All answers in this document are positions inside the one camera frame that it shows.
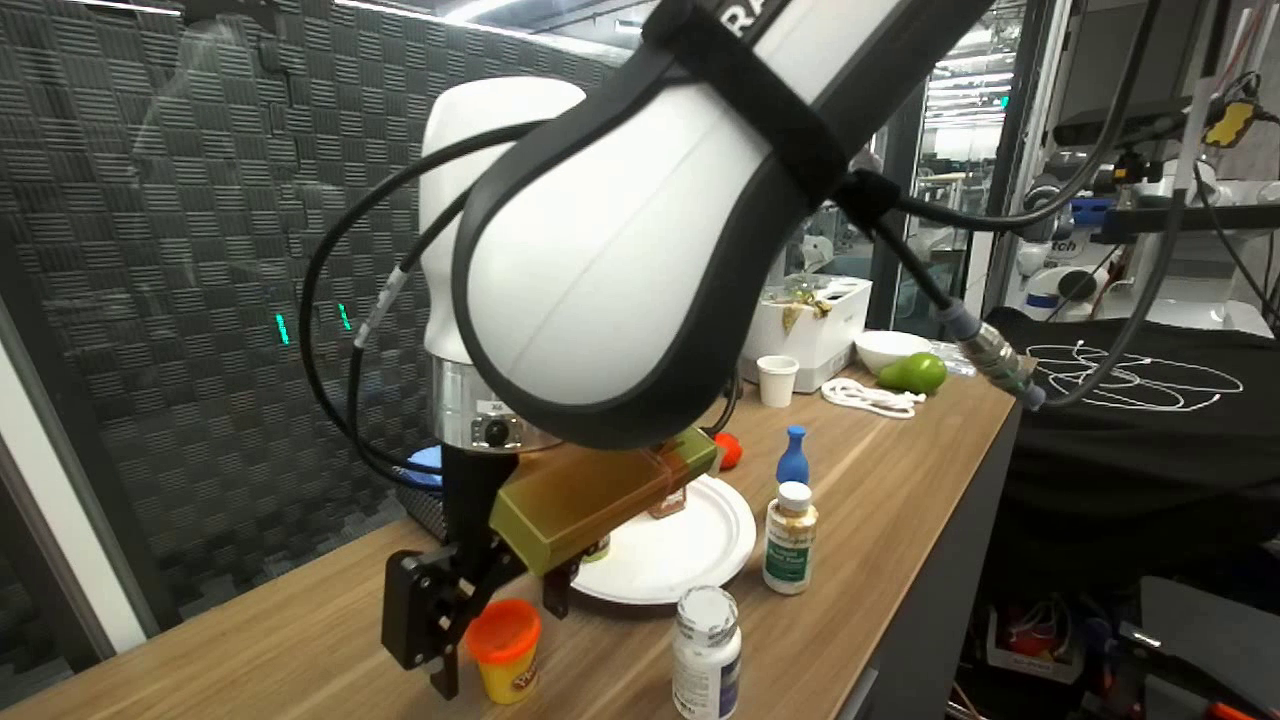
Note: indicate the green fruit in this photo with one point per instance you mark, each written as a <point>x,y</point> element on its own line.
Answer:
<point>915,372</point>

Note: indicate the green-label supplement bottle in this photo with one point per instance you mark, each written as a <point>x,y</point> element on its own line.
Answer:
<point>788,539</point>

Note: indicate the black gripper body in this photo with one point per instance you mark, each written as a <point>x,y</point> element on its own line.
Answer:
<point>450,580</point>

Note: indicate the blue toy bottle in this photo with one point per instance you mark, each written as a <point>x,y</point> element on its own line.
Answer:
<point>793,460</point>

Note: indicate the orange-lid dough tub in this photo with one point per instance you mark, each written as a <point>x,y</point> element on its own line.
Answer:
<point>501,643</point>

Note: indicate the white round plate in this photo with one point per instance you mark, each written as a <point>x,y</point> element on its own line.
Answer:
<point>656,557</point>

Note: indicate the black cloth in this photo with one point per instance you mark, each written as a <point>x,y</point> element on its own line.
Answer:
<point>1174,453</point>

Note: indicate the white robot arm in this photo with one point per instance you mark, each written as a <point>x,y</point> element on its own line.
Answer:
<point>605,269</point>

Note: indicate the olive wrist camera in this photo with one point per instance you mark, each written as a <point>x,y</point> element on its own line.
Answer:
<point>569,496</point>

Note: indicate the red round plushy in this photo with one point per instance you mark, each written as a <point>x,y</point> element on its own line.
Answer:
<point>729,449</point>

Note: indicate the white paper cup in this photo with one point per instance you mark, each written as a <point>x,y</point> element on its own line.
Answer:
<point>779,378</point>

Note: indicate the large white pill bottle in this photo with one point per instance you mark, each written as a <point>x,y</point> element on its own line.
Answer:
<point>704,654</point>

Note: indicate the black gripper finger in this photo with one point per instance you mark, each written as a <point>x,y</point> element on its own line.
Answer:
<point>559,588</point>
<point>445,675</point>

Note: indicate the white bowl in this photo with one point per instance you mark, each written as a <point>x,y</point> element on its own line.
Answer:
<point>881,348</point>

